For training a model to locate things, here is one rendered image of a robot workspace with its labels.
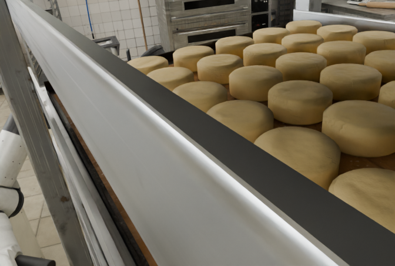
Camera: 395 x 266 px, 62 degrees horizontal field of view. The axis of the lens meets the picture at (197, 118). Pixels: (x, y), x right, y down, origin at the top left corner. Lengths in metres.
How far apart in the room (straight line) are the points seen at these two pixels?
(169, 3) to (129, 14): 1.17
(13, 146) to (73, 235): 0.58
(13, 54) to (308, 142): 0.31
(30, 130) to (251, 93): 0.26
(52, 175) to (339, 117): 0.34
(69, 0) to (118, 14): 0.72
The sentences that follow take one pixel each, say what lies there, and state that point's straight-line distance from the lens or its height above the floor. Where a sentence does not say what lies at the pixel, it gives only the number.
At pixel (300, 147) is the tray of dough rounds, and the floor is 1.51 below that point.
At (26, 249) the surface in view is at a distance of 2.05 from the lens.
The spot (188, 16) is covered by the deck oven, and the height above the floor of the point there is 0.85.
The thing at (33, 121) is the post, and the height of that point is 1.46.
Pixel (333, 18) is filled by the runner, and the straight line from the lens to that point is 0.55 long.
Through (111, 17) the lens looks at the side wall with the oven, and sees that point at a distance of 5.52.
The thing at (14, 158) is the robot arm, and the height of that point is 1.15.
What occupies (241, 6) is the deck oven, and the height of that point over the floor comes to 0.89.
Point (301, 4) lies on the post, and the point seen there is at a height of 1.52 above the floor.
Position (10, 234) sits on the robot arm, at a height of 1.02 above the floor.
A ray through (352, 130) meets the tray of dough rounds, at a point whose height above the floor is 1.51.
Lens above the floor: 1.62
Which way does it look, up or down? 27 degrees down
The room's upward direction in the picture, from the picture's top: 6 degrees counter-clockwise
